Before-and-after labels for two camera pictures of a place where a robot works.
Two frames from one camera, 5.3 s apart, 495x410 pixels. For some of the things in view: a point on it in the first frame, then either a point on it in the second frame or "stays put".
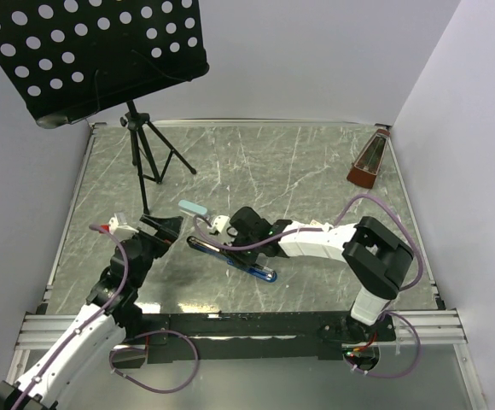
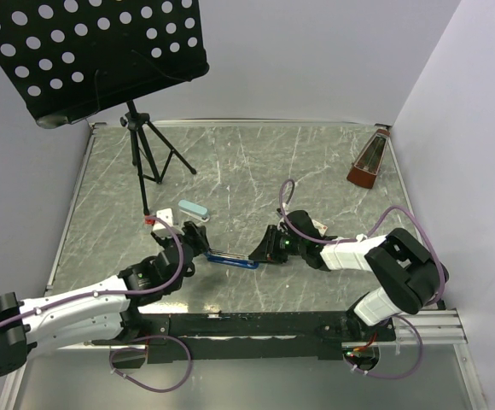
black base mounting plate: (190, 337) stays put
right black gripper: (251, 259) to (266, 251)
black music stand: (66, 60) stays put
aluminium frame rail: (433, 326) stays put
